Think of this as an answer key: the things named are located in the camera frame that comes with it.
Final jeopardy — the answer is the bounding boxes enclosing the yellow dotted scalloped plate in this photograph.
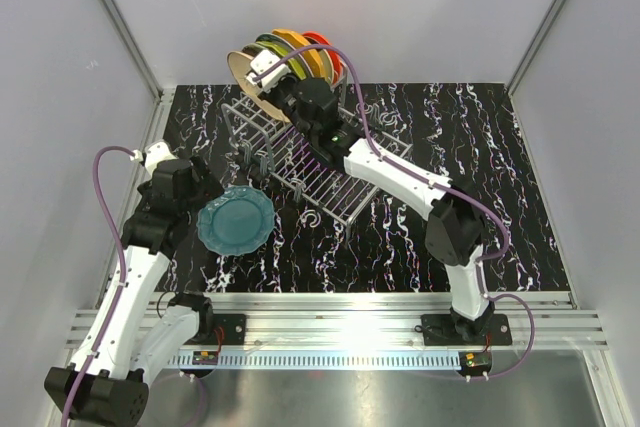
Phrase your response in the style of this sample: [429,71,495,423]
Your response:
[272,28,327,80]

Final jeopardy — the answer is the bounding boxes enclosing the green dotted scalloped plate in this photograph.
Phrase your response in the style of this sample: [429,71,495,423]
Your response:
[269,42,307,80]

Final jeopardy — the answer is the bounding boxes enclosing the teal scalloped plate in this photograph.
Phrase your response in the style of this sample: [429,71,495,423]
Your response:
[196,186,275,256]

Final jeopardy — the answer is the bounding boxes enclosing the white plate green rim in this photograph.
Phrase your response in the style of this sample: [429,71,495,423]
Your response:
[256,33,310,77]

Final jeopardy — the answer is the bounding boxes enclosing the orange red plate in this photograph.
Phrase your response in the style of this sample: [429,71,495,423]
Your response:
[303,31,342,85]

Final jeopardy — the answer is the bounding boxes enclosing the mint plate flower print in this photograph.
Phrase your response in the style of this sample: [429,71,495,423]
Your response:
[242,42,265,58]

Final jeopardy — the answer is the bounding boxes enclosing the beige plate bird print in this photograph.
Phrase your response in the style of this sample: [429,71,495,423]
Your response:
[227,49,292,122]

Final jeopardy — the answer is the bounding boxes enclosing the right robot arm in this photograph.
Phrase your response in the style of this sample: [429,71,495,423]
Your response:
[258,74,495,344]

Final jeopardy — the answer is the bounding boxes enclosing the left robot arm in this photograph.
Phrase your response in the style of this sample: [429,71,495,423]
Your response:
[44,156,224,426]

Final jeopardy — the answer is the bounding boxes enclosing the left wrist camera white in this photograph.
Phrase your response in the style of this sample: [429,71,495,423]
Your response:
[129,140,176,176]

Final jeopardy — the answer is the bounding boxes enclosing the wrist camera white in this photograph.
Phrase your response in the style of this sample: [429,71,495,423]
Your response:
[129,140,176,176]
[245,49,291,93]

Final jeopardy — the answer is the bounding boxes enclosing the grey wire dish rack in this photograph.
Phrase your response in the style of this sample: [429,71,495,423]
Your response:
[220,61,414,243]

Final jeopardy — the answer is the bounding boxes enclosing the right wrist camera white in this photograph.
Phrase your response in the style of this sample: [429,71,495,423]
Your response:
[245,49,291,93]

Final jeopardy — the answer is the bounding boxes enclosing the left aluminium corner post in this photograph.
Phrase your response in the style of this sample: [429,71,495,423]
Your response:
[98,0,165,103]

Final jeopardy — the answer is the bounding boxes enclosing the aluminium corner post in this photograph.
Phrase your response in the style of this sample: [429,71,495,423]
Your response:
[98,0,165,103]
[506,0,569,97]

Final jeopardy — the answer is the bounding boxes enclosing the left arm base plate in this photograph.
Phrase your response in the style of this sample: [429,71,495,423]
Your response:
[186,313,247,346]

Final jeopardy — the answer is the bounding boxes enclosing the aluminium rail frame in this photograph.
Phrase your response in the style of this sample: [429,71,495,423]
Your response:
[64,291,610,363]

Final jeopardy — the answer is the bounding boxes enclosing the slotted cable duct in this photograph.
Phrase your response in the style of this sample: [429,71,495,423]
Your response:
[167,349,461,371]

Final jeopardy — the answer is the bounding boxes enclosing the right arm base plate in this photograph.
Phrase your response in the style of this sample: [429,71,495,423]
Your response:
[414,314,513,347]

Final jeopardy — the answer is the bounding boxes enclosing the right aluminium corner post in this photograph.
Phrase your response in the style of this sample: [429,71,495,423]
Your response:
[506,0,569,97]

